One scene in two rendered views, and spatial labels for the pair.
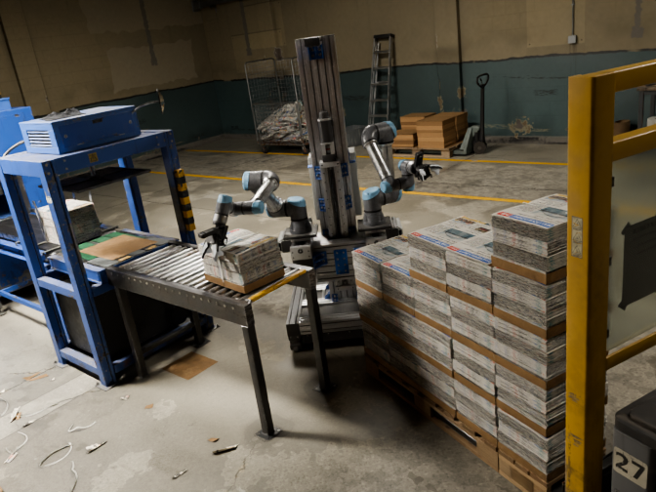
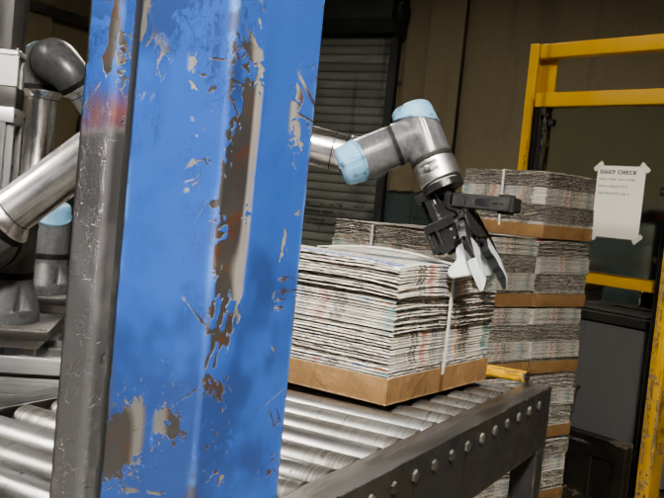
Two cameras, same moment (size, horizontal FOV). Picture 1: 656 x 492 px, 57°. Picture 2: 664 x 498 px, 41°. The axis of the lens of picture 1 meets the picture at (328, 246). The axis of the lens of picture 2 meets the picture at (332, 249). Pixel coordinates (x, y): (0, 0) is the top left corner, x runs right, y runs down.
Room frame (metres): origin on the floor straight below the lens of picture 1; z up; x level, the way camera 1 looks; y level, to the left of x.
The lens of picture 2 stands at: (3.63, 2.02, 1.11)
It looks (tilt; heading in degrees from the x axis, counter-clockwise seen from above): 3 degrees down; 256
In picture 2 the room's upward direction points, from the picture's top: 6 degrees clockwise
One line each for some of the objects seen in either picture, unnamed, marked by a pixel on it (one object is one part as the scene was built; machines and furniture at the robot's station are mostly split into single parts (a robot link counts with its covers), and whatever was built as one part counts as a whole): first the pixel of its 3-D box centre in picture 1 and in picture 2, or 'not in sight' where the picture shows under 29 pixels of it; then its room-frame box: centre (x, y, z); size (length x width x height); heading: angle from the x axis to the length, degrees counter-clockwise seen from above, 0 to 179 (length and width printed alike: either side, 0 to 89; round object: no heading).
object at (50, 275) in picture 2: (373, 215); (42, 271); (3.81, -0.33, 0.87); 0.15 x 0.15 x 0.10
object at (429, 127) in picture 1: (428, 134); not in sight; (9.67, -1.85, 0.28); 1.20 x 0.83 x 0.57; 48
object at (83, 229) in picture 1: (68, 222); not in sight; (4.51, 1.95, 0.93); 0.38 x 0.30 x 0.26; 48
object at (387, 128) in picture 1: (387, 163); (38, 143); (3.86, -0.45, 1.19); 0.15 x 0.12 x 0.55; 111
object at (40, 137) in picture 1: (81, 128); not in sight; (4.12, 1.53, 1.65); 0.60 x 0.45 x 0.20; 138
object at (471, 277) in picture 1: (499, 268); (463, 266); (2.50, -0.76, 0.95); 0.38 x 0.29 x 0.23; 118
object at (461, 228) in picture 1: (454, 230); (407, 226); (2.75, -0.62, 1.06); 0.37 x 0.29 x 0.01; 117
